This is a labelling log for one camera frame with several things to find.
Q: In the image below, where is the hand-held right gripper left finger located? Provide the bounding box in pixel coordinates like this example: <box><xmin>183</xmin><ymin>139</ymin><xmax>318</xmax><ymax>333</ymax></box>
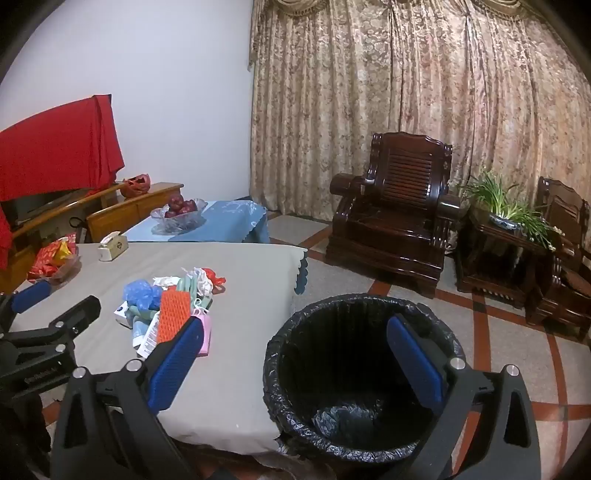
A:
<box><xmin>48</xmin><ymin>316</ymin><xmax>206</xmax><ymax>480</ymax></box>

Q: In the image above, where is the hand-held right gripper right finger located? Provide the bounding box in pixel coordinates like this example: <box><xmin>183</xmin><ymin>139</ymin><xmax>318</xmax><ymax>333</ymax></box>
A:
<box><xmin>385</xmin><ymin>314</ymin><xmax>541</xmax><ymax>480</ymax></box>

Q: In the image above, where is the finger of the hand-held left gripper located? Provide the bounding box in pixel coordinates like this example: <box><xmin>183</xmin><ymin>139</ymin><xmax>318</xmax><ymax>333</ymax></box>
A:
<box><xmin>0</xmin><ymin>280</ymin><xmax>52</xmax><ymax>333</ymax></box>
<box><xmin>0</xmin><ymin>295</ymin><xmax>102</xmax><ymax>366</ymax></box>

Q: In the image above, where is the orange foam net sleeve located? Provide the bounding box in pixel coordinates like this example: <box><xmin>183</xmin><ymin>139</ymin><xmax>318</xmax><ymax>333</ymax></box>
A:
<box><xmin>157</xmin><ymin>286</ymin><xmax>191</xmax><ymax>344</ymax></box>

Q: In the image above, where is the trash bin with black bag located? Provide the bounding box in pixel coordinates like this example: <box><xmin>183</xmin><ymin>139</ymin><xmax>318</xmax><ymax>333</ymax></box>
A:
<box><xmin>262</xmin><ymin>294</ymin><xmax>467</xmax><ymax>464</ymax></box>

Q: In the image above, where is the pink small box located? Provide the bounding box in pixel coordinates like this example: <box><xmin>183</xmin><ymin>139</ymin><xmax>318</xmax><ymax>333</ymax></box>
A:
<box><xmin>191</xmin><ymin>308</ymin><xmax>213</xmax><ymax>356</ymax></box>

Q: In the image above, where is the red yellow snack bag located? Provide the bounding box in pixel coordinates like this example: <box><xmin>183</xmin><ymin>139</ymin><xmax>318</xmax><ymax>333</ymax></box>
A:
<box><xmin>28</xmin><ymin>234</ymin><xmax>81</xmax><ymax>285</ymax></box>

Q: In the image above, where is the blue plastic bag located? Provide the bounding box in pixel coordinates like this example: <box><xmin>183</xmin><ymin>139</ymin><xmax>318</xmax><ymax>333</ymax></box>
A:
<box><xmin>123</xmin><ymin>278</ymin><xmax>162</xmax><ymax>311</ymax></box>

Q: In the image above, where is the tissue box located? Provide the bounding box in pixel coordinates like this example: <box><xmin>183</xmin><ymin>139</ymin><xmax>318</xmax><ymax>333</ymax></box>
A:
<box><xmin>98</xmin><ymin>232</ymin><xmax>129</xmax><ymax>262</ymax></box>

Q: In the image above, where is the green rubber glove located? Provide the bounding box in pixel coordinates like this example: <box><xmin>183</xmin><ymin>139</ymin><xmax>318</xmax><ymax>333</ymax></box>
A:
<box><xmin>178</xmin><ymin>268</ymin><xmax>214</xmax><ymax>309</ymax></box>

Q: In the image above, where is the black television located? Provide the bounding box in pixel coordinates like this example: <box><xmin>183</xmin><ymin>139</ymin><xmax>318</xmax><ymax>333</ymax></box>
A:
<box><xmin>0</xmin><ymin>187</ymin><xmax>90</xmax><ymax>227</ymax></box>

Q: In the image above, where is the red plastic bag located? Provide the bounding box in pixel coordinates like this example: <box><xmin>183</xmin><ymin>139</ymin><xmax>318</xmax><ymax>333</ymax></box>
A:
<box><xmin>205</xmin><ymin>268</ymin><xmax>227</xmax><ymax>294</ymax></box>

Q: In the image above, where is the grey tablecloth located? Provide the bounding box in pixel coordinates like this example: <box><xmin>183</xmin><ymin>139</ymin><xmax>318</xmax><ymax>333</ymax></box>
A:
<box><xmin>0</xmin><ymin>242</ymin><xmax>309</xmax><ymax>455</ymax></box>

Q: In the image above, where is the wooden cabinet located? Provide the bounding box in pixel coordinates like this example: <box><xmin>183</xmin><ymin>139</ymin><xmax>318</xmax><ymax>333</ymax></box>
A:
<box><xmin>0</xmin><ymin>182</ymin><xmax>184</xmax><ymax>296</ymax></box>

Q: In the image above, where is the dark wooden side table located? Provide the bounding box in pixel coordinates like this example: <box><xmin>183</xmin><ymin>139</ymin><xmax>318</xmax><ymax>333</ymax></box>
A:
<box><xmin>455</xmin><ymin>208</ymin><xmax>561</xmax><ymax>309</ymax></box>

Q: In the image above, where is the clear bag of red fruit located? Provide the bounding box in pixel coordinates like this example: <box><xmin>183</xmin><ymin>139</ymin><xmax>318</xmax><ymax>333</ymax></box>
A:
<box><xmin>151</xmin><ymin>198</ymin><xmax>207</xmax><ymax>235</ymax></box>

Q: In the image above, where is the dark wooden armchair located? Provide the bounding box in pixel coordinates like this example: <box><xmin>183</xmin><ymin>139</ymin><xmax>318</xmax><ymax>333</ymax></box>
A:
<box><xmin>325</xmin><ymin>132</ymin><xmax>469</xmax><ymax>298</ymax></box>
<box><xmin>526</xmin><ymin>176</ymin><xmax>591</xmax><ymax>342</ymax></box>

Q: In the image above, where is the red cloth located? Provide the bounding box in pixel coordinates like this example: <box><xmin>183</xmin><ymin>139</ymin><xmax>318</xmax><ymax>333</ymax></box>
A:
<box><xmin>0</xmin><ymin>95</ymin><xmax>125</xmax><ymax>271</ymax></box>

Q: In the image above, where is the potted green plant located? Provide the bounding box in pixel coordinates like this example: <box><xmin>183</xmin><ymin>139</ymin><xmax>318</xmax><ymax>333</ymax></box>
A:
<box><xmin>457</xmin><ymin>170</ymin><xmax>561</xmax><ymax>252</ymax></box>

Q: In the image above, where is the beige patterned curtain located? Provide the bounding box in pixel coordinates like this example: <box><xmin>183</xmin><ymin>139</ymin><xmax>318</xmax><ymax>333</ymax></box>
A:
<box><xmin>249</xmin><ymin>0</ymin><xmax>591</xmax><ymax>259</ymax></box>

